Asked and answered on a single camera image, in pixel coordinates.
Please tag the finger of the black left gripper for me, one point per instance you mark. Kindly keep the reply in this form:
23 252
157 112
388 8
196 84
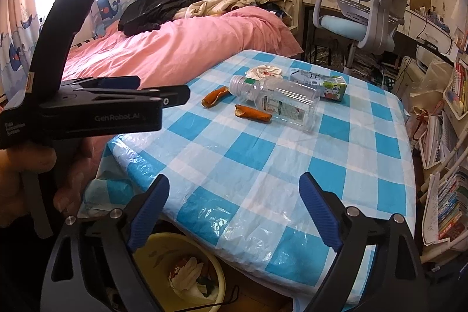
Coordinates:
122 82
171 95

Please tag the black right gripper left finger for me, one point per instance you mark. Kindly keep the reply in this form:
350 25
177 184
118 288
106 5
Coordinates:
91 267

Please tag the orange peel piece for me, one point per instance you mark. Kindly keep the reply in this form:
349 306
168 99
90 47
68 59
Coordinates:
211 99
248 113

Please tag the white tissue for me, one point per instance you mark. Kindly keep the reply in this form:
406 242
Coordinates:
260 72

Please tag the clear plastic bottle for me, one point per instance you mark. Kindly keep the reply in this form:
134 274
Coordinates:
287 101

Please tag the blue green milk carton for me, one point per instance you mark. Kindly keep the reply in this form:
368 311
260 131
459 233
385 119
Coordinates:
330 87

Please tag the yellow trash bin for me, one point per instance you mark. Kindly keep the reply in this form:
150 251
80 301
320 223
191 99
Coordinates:
180 274

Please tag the person's left hand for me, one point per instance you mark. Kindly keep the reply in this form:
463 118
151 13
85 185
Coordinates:
33 177

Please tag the pink duvet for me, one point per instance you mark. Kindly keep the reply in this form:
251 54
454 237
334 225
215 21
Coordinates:
182 49

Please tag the black clothes pile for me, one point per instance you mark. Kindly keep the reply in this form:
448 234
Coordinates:
148 15

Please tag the blue white checkered tablecloth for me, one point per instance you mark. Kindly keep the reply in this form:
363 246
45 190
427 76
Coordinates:
234 182

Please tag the beige clothes pile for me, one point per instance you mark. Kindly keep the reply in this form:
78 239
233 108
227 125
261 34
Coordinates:
203 8

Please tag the white book shelf rack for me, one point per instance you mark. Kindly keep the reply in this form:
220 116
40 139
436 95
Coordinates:
442 173

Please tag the white desk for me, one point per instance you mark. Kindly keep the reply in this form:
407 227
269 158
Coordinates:
415 26

